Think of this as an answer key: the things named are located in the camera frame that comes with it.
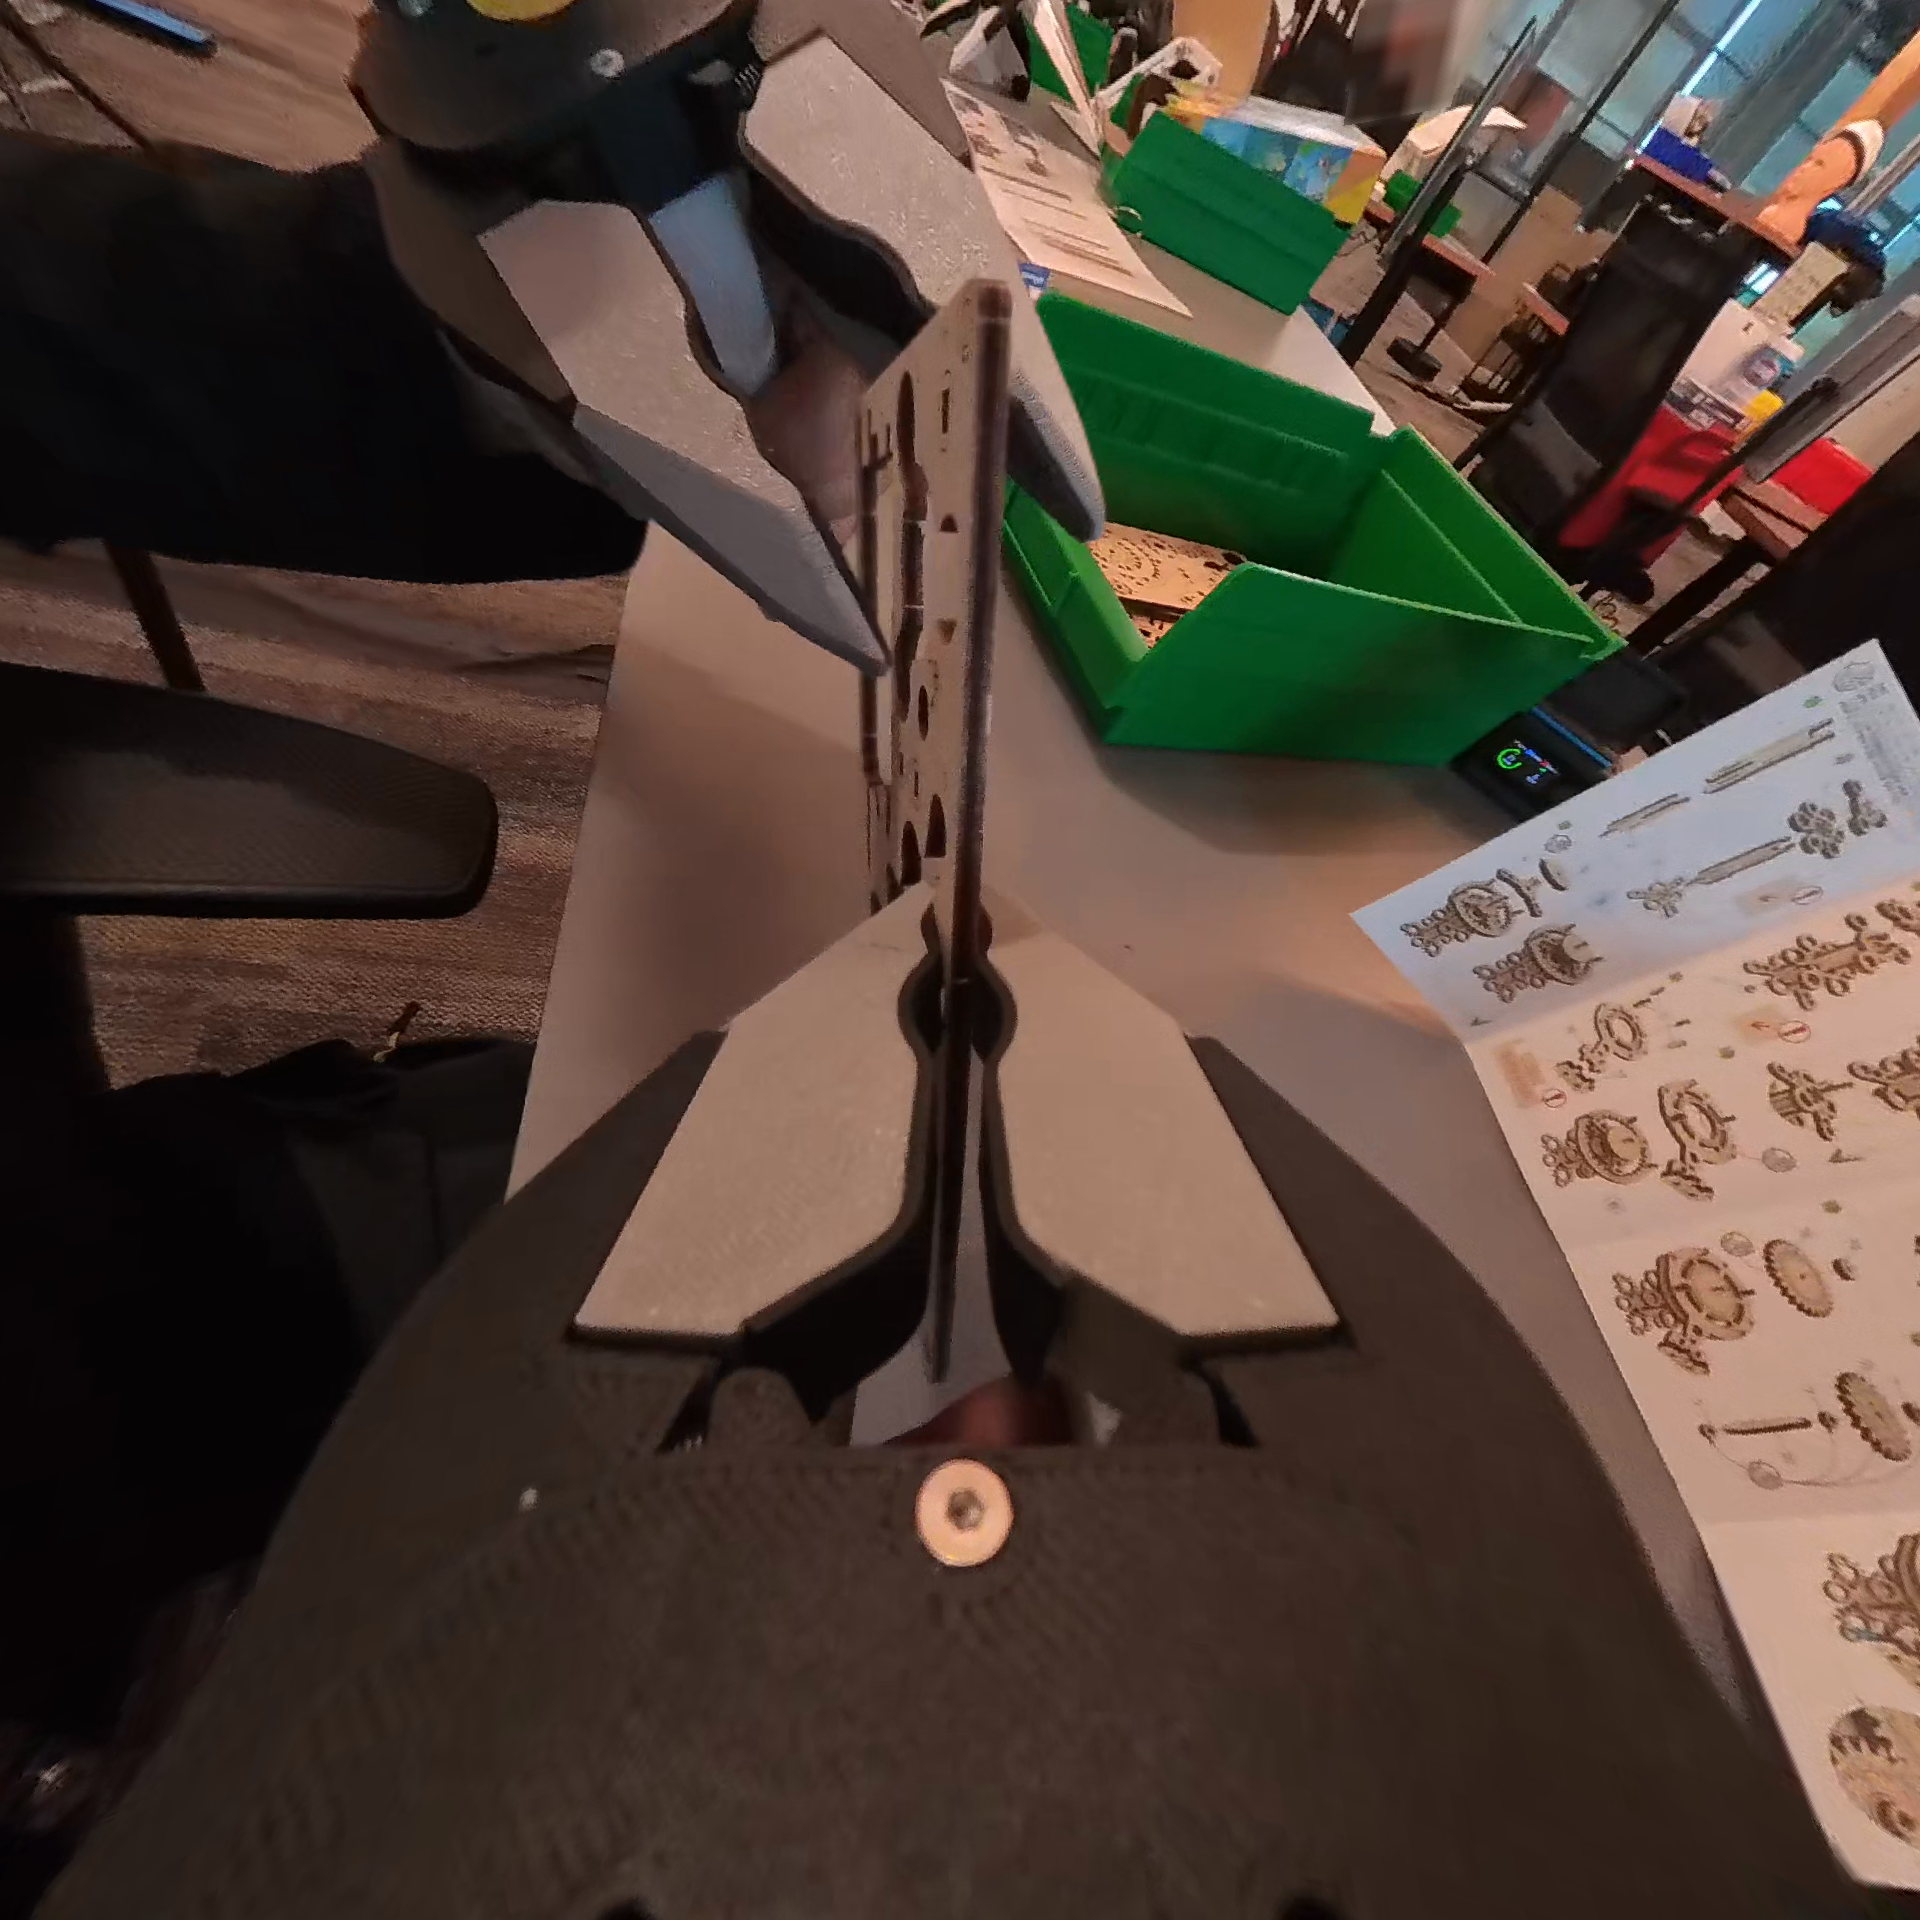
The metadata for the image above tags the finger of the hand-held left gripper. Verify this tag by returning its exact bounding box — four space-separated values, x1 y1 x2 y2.
481 164 898 681
743 37 1110 542

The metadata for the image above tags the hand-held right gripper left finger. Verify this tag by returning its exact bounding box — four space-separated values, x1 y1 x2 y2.
573 901 941 1344

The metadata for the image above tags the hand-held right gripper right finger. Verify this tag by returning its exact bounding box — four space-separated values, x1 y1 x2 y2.
983 915 1343 1352

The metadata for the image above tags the wooden model parts sheet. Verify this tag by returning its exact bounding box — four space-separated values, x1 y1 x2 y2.
854 283 1014 1383

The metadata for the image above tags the person's left forearm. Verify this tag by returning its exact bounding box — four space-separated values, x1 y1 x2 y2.
0 126 648 588

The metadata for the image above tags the folded model instruction sheet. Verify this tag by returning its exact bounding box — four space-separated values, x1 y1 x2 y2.
1350 642 1920 1893

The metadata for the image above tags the person's left hand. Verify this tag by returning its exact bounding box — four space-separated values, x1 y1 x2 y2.
751 333 876 531

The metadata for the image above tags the printed paper sheet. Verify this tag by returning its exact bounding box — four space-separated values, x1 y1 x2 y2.
945 82 1194 321

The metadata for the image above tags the small green plastic bin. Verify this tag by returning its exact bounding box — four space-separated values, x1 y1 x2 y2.
1110 112 1352 319

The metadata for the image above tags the colourful cardboard box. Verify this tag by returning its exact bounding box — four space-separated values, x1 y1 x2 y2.
1171 90 1391 229

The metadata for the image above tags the engraved wooden sheet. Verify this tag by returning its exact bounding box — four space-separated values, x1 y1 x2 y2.
1086 524 1248 649

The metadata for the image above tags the black bag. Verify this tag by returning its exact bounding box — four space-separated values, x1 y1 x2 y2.
0 1034 535 1728

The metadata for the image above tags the small black screen device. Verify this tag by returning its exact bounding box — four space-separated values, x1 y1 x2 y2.
1453 705 1620 822

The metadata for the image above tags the black office chair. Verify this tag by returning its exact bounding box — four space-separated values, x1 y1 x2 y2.
0 660 501 920

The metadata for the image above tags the black mesh chair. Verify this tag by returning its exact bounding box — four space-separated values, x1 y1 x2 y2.
1476 195 1789 572

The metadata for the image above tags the red chair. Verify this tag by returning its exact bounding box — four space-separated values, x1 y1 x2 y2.
1560 404 1878 565

